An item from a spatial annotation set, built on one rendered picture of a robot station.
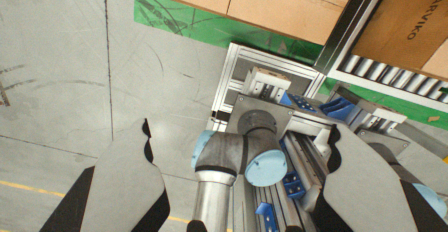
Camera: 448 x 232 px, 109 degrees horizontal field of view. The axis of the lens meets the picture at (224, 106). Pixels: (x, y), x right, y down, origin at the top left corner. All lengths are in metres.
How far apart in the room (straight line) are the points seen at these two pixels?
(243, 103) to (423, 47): 0.71
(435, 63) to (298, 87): 0.84
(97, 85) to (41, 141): 1.36
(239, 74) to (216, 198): 1.13
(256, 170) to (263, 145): 0.07
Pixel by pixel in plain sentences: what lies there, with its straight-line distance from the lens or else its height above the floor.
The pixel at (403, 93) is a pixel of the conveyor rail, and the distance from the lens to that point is 1.50.
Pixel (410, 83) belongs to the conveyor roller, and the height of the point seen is 0.53.
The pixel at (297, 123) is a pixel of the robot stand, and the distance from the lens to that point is 0.80.
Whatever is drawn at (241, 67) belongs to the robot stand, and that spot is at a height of 0.21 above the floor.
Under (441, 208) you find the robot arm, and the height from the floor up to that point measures 1.26.
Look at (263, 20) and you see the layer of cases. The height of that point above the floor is 0.54.
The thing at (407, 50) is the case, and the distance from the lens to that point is 1.01.
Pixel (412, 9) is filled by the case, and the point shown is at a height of 0.75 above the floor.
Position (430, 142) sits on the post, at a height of 0.84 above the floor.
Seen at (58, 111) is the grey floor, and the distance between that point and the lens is 2.74.
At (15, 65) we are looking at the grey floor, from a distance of 2.78.
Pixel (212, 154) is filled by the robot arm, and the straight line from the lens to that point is 0.44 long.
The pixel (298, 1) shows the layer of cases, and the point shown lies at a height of 0.54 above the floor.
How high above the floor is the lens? 1.57
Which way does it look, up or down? 63 degrees down
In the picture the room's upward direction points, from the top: 174 degrees counter-clockwise
